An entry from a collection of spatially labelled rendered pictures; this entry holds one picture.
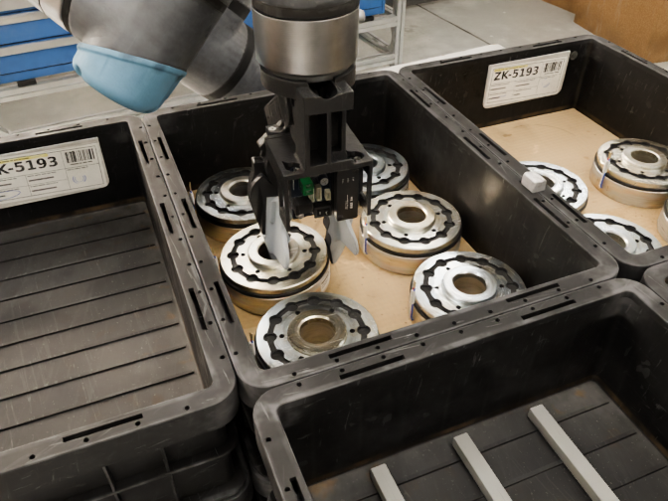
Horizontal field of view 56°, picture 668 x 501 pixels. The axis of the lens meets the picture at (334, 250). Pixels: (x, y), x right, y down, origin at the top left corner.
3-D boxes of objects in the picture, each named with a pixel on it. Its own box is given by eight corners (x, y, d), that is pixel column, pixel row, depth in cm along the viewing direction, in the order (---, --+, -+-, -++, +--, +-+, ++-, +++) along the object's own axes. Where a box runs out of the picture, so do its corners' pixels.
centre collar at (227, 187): (216, 184, 68) (216, 179, 68) (260, 176, 70) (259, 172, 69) (225, 210, 65) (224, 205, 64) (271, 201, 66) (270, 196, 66)
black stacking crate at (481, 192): (161, 204, 74) (142, 117, 67) (387, 155, 83) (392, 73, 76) (260, 494, 46) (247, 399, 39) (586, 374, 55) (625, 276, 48)
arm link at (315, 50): (241, -9, 46) (347, -20, 48) (247, 52, 48) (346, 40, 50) (265, 27, 40) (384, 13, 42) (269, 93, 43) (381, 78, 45)
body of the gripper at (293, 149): (283, 240, 50) (273, 98, 42) (258, 182, 56) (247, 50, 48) (374, 221, 51) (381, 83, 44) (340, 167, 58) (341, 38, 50)
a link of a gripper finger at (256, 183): (247, 236, 56) (256, 147, 51) (243, 226, 57) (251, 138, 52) (297, 233, 58) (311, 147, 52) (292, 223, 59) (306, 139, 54)
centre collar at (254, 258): (243, 244, 60) (242, 239, 60) (291, 233, 62) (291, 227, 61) (253, 276, 57) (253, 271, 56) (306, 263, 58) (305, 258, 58)
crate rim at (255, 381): (143, 131, 68) (139, 111, 67) (392, 85, 77) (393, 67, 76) (248, 418, 40) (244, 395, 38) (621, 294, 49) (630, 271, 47)
